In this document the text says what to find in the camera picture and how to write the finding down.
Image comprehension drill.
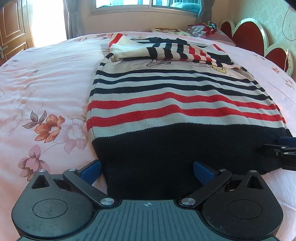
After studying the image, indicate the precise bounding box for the red ribbon ornament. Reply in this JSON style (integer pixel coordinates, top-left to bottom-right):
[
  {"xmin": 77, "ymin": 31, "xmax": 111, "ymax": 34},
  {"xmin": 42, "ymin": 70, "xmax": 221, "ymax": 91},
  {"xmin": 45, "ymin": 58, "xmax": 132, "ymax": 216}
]
[{"xmin": 188, "ymin": 21, "xmax": 217, "ymax": 38}]

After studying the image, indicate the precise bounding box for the striped knit children's sweater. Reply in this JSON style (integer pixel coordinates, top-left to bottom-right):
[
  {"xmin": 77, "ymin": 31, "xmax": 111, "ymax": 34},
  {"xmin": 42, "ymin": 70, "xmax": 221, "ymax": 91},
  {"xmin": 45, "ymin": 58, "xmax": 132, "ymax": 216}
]
[{"xmin": 87, "ymin": 33, "xmax": 291, "ymax": 199}]

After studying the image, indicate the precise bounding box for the grey left curtain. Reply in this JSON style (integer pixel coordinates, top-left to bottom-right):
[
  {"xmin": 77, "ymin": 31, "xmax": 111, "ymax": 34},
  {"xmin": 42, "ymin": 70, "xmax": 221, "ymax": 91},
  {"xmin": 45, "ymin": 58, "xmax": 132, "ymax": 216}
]
[{"xmin": 63, "ymin": 0, "xmax": 84, "ymax": 39}]

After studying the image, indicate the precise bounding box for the white wall cable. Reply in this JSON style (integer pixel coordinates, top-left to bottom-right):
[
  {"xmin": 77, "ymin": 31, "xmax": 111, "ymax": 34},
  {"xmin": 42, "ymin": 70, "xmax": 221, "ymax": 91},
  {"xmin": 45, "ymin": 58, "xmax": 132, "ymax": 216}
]
[{"xmin": 281, "ymin": 5, "xmax": 296, "ymax": 70}]

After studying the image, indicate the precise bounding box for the yellow red folded blanket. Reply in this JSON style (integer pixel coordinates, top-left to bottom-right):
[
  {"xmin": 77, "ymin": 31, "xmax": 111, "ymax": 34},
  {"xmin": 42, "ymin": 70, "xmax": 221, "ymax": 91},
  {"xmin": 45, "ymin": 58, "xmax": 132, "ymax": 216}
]
[{"xmin": 151, "ymin": 27, "xmax": 190, "ymax": 36}]

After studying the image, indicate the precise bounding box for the grey curtain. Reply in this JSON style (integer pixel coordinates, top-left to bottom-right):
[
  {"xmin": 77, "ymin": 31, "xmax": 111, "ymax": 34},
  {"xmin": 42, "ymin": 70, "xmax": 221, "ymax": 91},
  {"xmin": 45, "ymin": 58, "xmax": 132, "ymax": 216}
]
[
  {"xmin": 196, "ymin": 0, "xmax": 215, "ymax": 23},
  {"xmin": 63, "ymin": 0, "xmax": 84, "ymax": 39}
]

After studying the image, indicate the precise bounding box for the striped red grey pillow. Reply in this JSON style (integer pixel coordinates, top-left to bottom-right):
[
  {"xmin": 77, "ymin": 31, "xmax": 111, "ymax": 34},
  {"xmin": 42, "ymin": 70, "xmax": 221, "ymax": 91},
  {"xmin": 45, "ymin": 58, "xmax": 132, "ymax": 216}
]
[{"xmin": 187, "ymin": 21, "xmax": 236, "ymax": 46}]

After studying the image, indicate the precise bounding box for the sliding glass window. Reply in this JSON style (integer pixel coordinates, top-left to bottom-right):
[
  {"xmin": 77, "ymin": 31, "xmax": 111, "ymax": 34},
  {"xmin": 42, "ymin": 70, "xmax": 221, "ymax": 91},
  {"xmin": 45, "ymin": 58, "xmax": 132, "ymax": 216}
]
[{"xmin": 89, "ymin": 0, "xmax": 202, "ymax": 16}]

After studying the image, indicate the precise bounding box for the red white headboard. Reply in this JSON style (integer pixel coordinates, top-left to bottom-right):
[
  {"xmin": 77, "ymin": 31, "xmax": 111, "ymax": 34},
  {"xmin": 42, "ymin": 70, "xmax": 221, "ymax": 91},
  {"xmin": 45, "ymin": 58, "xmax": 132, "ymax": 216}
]
[{"xmin": 220, "ymin": 18, "xmax": 294, "ymax": 76}]

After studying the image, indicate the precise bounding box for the pink floral quilt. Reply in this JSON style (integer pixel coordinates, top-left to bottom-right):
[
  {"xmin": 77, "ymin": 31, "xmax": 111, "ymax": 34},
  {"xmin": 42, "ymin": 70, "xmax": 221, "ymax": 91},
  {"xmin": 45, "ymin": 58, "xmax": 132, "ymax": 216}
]
[{"xmin": 1, "ymin": 32, "xmax": 295, "ymax": 240}]

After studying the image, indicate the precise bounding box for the grey right curtain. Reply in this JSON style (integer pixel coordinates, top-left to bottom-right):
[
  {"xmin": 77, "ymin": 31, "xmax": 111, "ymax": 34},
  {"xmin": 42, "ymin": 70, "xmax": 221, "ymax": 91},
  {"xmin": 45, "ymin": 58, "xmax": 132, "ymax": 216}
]
[{"xmin": 196, "ymin": 0, "xmax": 215, "ymax": 23}]

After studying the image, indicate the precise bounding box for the brown wooden door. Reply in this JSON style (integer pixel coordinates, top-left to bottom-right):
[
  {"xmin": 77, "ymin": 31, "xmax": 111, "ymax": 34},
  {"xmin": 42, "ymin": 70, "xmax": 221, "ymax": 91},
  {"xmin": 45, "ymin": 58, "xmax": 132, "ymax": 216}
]
[{"xmin": 0, "ymin": 1, "xmax": 34, "ymax": 65}]

